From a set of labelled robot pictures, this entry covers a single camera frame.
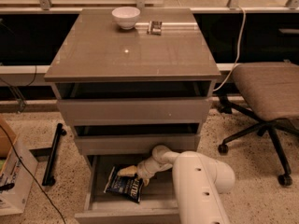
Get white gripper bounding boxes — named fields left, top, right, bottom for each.
left=118, top=157, right=172, bottom=187

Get blue chip bag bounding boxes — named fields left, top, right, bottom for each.
left=104, top=166, right=144, bottom=203

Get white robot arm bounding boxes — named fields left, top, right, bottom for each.
left=117, top=145, right=235, bottom=224

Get middle grey drawer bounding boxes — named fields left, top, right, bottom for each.
left=75, top=134, right=200, bottom=155

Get grey drawer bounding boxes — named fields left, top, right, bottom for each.
left=75, top=154, right=180, bottom=224
left=75, top=134, right=200, bottom=155
left=57, top=98, right=211, bottom=126

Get bottom grey drawer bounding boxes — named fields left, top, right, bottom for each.
left=75, top=154, right=180, bottom=224

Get top grey drawer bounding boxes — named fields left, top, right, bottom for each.
left=57, top=98, right=211, bottom=126

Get grey drawer cabinet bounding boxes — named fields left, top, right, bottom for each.
left=43, top=7, right=221, bottom=224

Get black metal bar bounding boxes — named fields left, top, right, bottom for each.
left=42, top=123, right=66, bottom=187

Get white cardboard box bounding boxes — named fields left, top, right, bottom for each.
left=0, top=140, right=37, bottom=216

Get brown cardboard box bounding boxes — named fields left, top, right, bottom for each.
left=0, top=117, right=17, bottom=158

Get small dark foil packet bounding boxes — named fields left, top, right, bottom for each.
left=147, top=21, right=163, bottom=35

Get brown office chair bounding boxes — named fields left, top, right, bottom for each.
left=217, top=62, right=299, bottom=187

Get white ceramic bowl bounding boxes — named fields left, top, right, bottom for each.
left=112, top=7, right=140, bottom=30

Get black floor cable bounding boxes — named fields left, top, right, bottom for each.
left=0, top=124, right=67, bottom=224

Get white power cable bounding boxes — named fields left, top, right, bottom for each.
left=212, top=6, right=247, bottom=92

